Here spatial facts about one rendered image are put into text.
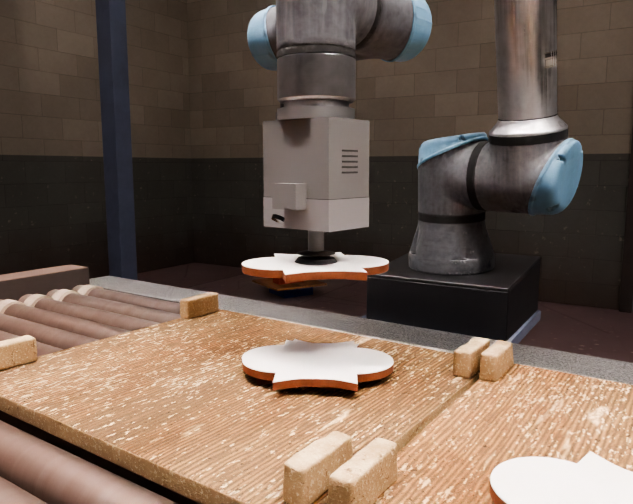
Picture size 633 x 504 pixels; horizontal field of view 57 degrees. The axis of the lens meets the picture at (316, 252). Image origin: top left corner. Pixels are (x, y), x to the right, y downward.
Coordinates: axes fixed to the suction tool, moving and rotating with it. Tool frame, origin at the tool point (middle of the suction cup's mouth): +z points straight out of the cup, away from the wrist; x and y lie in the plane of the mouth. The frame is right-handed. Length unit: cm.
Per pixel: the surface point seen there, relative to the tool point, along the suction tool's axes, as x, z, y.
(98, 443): -23.0, 10.0, -2.0
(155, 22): 347, -166, -524
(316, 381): -6.1, 8.3, 5.2
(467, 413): -0.8, 9.7, 17.2
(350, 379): -4.4, 8.0, 7.7
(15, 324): -10, 12, -48
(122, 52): 218, -99, -384
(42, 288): 2, 11, -66
